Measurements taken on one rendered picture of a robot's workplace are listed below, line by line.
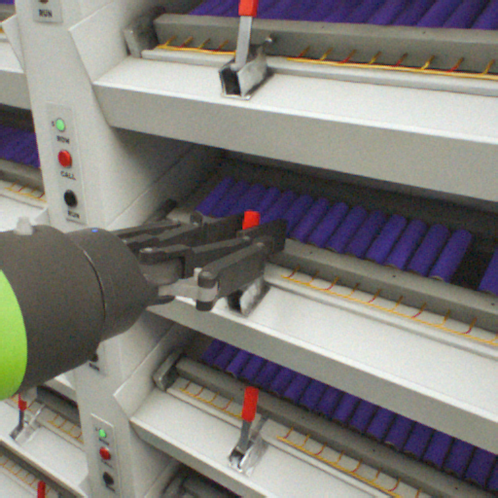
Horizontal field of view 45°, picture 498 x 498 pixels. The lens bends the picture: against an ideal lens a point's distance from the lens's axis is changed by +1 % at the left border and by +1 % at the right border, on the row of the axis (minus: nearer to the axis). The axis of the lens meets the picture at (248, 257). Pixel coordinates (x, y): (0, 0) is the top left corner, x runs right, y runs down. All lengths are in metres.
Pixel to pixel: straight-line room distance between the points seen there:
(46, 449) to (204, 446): 0.38
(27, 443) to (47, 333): 0.72
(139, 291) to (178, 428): 0.36
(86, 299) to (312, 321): 0.25
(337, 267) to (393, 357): 0.10
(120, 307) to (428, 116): 0.24
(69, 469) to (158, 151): 0.53
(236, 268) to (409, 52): 0.20
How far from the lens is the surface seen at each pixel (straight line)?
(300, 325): 0.54
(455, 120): 0.42
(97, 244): 0.38
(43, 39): 0.63
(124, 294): 0.38
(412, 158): 0.42
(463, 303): 0.51
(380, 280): 0.53
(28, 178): 0.83
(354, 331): 0.53
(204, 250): 0.45
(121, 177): 0.63
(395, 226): 0.59
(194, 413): 0.73
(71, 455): 1.00
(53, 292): 0.34
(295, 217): 0.62
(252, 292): 0.55
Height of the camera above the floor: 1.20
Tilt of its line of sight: 26 degrees down
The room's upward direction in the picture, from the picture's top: straight up
